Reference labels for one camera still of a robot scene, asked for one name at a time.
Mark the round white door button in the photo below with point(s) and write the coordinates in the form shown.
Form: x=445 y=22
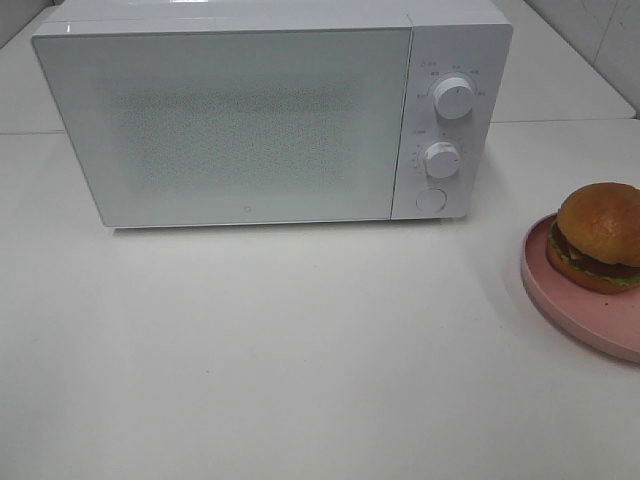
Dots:
x=431 y=201

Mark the burger with brown bun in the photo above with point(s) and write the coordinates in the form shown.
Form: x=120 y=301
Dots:
x=593 y=239

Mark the pink round plate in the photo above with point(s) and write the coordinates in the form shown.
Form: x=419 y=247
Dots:
x=606 y=323

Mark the white microwave door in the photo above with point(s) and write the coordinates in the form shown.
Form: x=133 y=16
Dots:
x=233 y=128

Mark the lower white timer knob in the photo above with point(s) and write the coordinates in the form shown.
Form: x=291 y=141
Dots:
x=441 y=160

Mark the white microwave oven body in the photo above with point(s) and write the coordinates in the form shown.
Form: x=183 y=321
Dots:
x=447 y=37

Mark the upper white power knob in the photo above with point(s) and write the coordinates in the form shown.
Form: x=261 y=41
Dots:
x=453 y=96

